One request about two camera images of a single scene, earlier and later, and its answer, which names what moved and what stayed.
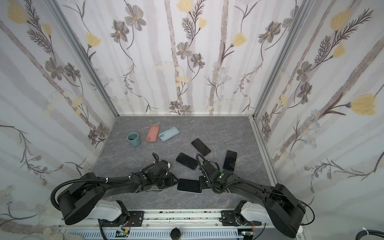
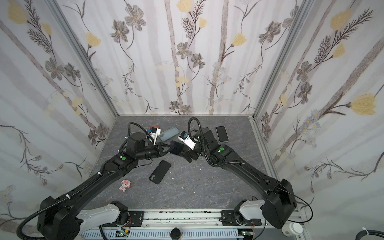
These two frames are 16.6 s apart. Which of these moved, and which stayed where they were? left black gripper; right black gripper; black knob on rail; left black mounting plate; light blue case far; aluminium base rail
Moved: right black gripper; left black gripper
Stayed: aluminium base rail; black knob on rail; left black mounting plate; light blue case far
